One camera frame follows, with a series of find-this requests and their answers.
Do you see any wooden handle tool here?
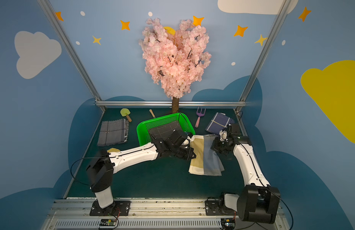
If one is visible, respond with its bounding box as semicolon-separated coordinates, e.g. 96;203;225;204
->
149;109;156;119

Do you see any beige and blue pillowcase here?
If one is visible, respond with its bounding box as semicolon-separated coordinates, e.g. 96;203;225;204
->
189;135;224;176

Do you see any dark grey checked pillowcase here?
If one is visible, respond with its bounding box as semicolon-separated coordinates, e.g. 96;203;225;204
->
148;121;182;140

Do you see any aluminium frame right post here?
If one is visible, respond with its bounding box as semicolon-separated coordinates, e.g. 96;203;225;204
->
235;0;292;113

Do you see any navy blue pillowcase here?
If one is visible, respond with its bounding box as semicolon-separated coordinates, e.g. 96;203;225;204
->
205;113;235;135

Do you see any yellow cartoon pillowcase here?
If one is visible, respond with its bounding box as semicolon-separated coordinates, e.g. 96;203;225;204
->
107;148;120;153

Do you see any circuit board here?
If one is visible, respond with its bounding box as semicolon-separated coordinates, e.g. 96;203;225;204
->
220;218;236;230
99;218;118;229

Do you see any green toy shovel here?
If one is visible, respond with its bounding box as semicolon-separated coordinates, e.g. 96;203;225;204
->
120;108;132;122

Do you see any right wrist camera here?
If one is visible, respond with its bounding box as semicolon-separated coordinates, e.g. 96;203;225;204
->
219;129;227;141

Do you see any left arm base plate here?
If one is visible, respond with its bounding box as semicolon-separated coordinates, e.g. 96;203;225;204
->
89;200;131;217

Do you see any grey striped folded cloth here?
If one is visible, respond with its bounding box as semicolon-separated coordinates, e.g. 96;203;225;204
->
97;118;129;147

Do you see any aluminium frame left post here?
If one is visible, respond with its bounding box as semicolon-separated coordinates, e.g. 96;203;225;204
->
38;0;102;104

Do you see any left circuit board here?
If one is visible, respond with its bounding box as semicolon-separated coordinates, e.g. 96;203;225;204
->
99;218;118;229

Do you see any pink blossom artificial tree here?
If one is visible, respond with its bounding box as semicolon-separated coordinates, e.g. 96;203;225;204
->
139;17;212;113

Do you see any aluminium frame back bar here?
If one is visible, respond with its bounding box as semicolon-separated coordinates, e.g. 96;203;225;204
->
96;101;246;107

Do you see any green plastic basket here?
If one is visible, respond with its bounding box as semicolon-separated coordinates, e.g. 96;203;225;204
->
137;113;196;146

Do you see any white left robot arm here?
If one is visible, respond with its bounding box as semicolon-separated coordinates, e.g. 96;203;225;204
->
86;130;196;210

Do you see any aluminium frame post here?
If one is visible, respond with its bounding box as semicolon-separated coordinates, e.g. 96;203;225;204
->
38;0;102;104
235;0;292;113

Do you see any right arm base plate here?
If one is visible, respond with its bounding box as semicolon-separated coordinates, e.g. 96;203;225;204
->
205;199;226;216

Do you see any purple toy rake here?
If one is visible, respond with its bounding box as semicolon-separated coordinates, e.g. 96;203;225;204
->
195;107;206;128

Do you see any right circuit board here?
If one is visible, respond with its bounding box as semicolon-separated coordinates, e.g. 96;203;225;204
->
220;218;236;230

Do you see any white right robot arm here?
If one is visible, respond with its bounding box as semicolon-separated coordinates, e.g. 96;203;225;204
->
212;124;281;224

